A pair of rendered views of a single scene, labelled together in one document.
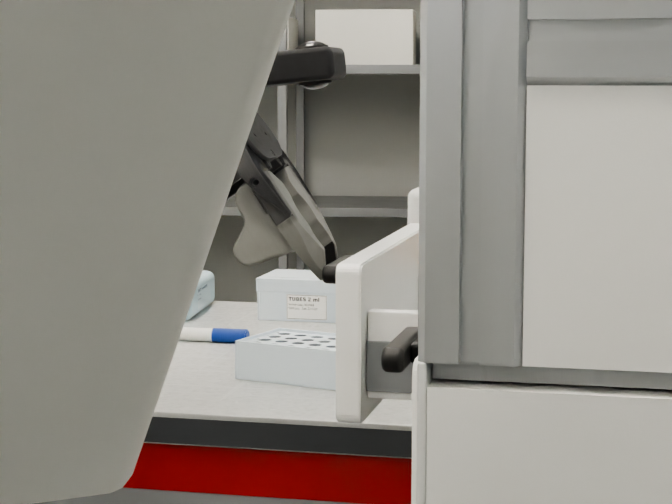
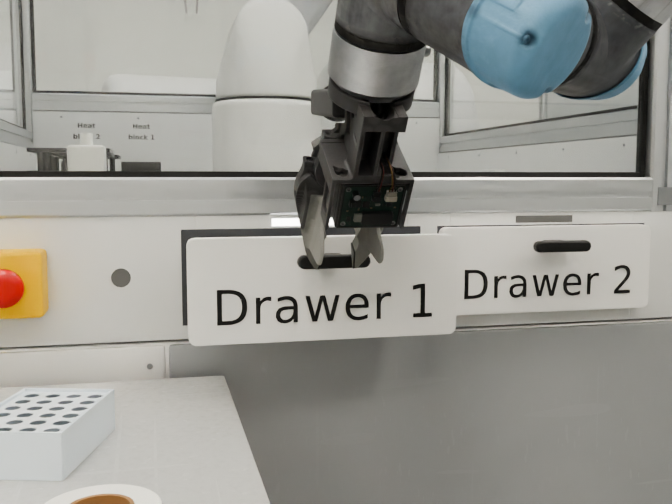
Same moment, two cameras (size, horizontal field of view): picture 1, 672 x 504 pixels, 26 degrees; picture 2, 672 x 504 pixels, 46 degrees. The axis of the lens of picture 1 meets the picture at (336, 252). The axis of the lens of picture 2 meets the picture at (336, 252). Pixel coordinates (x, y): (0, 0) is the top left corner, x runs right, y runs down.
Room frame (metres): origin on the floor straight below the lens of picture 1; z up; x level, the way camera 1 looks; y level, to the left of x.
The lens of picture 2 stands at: (1.46, 0.71, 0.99)
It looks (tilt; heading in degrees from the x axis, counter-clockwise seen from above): 5 degrees down; 244
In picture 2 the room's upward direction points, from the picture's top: straight up
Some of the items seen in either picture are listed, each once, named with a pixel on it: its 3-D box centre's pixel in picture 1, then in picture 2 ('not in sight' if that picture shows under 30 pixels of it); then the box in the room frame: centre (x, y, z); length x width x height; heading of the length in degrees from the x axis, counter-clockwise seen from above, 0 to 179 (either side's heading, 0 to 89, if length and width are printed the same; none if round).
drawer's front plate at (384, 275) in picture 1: (388, 311); (325, 287); (1.11, -0.04, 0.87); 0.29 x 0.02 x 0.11; 167
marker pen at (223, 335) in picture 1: (188, 333); not in sight; (1.60, 0.16, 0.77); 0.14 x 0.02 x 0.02; 77
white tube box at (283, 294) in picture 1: (315, 295); not in sight; (1.77, 0.02, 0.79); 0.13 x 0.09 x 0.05; 76
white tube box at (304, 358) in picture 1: (311, 358); (41, 430); (1.40, 0.02, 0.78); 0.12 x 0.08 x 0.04; 61
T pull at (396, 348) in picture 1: (425, 349); (557, 245); (0.78, -0.05, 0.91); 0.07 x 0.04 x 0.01; 167
